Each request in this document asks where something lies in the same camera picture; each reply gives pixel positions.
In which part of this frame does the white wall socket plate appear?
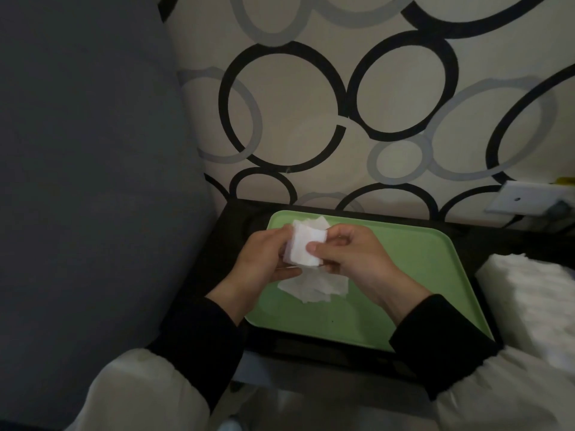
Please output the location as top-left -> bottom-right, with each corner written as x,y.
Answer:
484,180 -> 575,217

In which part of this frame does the white cotton pad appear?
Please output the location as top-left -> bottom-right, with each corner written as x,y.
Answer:
283,219 -> 329,269

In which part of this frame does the person's right forearm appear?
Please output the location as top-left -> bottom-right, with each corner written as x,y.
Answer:
388,293 -> 575,431

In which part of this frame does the person's left forearm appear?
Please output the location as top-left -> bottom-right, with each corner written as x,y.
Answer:
65,298 -> 247,431

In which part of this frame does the grey upholstered sofa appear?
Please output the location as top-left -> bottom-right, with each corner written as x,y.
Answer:
0,0 -> 219,431

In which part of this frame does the person's left hand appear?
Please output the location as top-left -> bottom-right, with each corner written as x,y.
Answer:
205,224 -> 303,327

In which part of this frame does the pile of white cotton pads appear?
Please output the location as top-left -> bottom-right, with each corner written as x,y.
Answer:
277,215 -> 350,305

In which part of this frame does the person's right hand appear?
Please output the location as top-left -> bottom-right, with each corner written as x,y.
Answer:
306,224 -> 434,327

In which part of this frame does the green plastic tray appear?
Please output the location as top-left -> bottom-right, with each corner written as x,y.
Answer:
244,210 -> 496,354

